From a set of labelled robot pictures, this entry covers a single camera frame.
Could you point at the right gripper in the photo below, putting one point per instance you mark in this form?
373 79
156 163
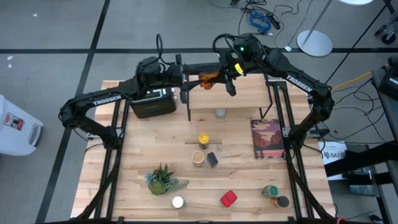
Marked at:
230 67

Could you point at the dark green spice tin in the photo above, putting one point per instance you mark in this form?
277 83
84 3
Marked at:
212 159

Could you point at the grey side table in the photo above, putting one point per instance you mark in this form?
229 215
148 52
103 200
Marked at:
393 124

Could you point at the white round lid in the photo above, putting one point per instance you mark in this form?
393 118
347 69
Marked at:
178 202

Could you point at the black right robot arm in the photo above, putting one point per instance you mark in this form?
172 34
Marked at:
298 83

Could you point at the white plastic bin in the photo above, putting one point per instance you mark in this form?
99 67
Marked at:
15 124

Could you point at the black toaster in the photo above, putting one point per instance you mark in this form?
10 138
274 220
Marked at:
152 105

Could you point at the floor lamp with round base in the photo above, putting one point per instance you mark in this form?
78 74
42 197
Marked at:
314 43

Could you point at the black aluminium table frame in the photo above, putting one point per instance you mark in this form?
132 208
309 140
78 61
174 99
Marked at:
277 105

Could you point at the orange spice grinder black cap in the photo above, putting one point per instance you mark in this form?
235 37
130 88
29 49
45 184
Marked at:
281 201

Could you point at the orange brown spice pouch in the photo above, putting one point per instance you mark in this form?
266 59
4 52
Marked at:
206 80

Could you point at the black crossbar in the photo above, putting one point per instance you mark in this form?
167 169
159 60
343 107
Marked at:
357 158

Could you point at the potted artificial succulent plant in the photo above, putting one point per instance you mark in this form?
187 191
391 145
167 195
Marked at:
160 182

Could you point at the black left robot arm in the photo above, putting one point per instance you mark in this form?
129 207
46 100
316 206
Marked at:
102 101

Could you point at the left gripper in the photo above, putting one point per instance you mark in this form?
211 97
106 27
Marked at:
180 74

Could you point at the canyon landscape print book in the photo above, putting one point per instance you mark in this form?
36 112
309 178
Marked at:
267 138

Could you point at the black machine on side table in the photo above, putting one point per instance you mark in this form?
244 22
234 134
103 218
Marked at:
388 81

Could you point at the wooden shelf with black legs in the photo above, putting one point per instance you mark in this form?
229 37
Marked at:
248 93

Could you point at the yellow-lid onion seasoning jar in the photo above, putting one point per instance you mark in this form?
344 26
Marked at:
203 140

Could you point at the white printed sign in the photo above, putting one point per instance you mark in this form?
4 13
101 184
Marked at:
332 152

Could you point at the green-lid herb jar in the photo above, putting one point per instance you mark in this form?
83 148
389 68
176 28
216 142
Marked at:
271 191

